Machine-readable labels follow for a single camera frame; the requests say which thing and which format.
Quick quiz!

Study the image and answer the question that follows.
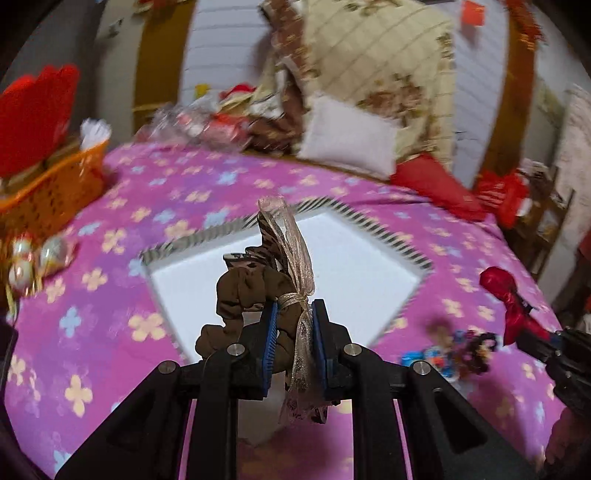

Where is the red pillow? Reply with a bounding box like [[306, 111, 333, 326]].
[[390, 152, 487, 222]]

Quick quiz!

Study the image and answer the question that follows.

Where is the brown scrunchie with ribbon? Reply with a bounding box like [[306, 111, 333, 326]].
[[195, 197, 329, 424]]

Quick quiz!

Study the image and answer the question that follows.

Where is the colorful jewelry pile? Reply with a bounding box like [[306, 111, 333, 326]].
[[400, 324, 499, 382]]

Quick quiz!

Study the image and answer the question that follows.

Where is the red bow hair tie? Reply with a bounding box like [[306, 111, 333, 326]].
[[479, 266, 562, 347]]

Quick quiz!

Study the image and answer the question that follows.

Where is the orange plastic basket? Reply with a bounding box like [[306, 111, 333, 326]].
[[1, 141, 108, 241]]

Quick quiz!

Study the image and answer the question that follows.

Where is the pink floral bedsheet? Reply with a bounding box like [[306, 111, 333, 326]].
[[6, 145, 558, 475]]

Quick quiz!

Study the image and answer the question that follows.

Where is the wooden chair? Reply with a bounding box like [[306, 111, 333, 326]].
[[512, 167, 575, 281]]

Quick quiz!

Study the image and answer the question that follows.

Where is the red gift bag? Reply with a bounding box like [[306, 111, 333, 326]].
[[473, 169, 530, 229]]

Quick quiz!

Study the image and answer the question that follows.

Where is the red plush item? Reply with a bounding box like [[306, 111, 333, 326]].
[[0, 64, 80, 179]]

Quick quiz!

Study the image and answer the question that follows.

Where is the striped white jewelry box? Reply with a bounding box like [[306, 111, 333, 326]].
[[139, 197, 433, 362]]

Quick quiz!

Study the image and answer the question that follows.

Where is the white small pillow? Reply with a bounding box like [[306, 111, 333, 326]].
[[297, 95, 399, 180]]

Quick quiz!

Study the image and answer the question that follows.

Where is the beige floral quilt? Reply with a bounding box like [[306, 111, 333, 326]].
[[249, 1, 456, 170]]

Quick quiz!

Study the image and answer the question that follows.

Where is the clear plastic bag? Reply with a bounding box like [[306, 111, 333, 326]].
[[133, 101, 250, 152]]

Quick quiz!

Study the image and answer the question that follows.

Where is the white tissue in basket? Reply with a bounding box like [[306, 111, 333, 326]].
[[80, 118, 112, 151]]

